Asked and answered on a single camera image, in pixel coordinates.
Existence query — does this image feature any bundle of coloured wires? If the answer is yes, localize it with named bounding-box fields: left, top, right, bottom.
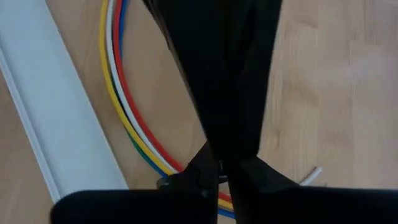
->
left=105, top=0, right=323, bottom=187

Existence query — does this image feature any red cable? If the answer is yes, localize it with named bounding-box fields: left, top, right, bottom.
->
left=112, top=0, right=234, bottom=203

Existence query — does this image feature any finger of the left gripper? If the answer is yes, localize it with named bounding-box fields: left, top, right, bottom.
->
left=142, top=0, right=236, bottom=159
left=217, top=0, right=284, bottom=159

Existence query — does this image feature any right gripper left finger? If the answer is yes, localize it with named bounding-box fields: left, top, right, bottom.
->
left=51, top=141, right=218, bottom=224

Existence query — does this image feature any blue cable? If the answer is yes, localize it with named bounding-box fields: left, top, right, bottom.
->
left=119, top=0, right=236, bottom=219

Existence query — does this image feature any white duct cover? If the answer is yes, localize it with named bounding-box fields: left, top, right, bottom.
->
left=0, top=0, right=130, bottom=205

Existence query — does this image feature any yellow cable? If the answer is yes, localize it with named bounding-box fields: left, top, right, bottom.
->
left=98, top=0, right=234, bottom=212

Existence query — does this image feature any green cable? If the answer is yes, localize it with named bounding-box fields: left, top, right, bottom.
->
left=126, top=129, right=169, bottom=179

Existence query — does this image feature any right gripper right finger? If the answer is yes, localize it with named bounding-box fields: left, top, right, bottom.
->
left=228, top=157, right=398, bottom=224

